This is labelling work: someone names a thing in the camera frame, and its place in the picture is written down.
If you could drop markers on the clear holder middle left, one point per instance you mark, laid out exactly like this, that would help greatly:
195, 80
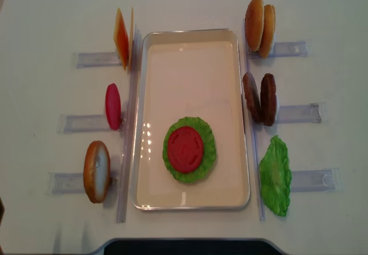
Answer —
68, 124

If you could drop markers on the white rectangular metal tray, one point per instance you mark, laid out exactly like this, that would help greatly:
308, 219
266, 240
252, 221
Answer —
190, 74

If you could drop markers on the bun half golden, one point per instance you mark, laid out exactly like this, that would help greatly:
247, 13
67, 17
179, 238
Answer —
254, 24
268, 31

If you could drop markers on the clear holder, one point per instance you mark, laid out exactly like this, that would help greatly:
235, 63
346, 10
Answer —
309, 113
326, 180
65, 183
68, 124
96, 59
300, 48

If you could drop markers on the clear long rail right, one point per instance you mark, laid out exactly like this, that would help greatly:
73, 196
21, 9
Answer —
260, 205

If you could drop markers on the bun top half golden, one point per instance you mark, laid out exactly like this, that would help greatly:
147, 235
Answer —
254, 24

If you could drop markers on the red tomato slice on tray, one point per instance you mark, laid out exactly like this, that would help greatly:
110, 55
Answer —
185, 149

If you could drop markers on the clear long rail left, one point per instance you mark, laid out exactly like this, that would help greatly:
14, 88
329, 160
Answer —
129, 130

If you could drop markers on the green lettuce leaf standing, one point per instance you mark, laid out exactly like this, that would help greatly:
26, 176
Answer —
276, 177

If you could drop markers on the bun bottom half golden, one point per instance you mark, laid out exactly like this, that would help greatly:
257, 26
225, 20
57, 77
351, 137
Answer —
268, 31

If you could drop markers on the orange cheese slice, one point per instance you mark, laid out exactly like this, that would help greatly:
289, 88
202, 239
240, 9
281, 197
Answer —
121, 39

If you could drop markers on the bun half left side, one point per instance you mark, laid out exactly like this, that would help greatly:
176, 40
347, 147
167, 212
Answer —
96, 172

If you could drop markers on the red tomato slice standing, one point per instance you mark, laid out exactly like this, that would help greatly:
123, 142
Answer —
113, 106

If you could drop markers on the clear holder middle right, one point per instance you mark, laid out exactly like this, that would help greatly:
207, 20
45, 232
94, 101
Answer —
309, 113

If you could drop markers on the brown meat patty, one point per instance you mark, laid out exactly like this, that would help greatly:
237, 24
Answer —
252, 97
268, 99

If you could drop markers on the clear holder bottom right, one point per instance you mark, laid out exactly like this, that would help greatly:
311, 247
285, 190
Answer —
326, 180

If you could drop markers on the clear long rail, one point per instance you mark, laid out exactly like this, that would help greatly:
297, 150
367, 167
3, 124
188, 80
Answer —
260, 205
129, 130

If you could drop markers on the clear holder top left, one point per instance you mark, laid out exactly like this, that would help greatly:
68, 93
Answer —
96, 59

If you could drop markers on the clear holder bottom left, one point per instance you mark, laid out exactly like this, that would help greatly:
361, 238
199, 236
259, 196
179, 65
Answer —
65, 183

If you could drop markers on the green lettuce leaf on tray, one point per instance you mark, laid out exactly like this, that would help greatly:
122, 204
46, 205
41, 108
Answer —
210, 153

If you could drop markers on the clear holder top right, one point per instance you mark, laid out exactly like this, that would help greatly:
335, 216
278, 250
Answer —
300, 48

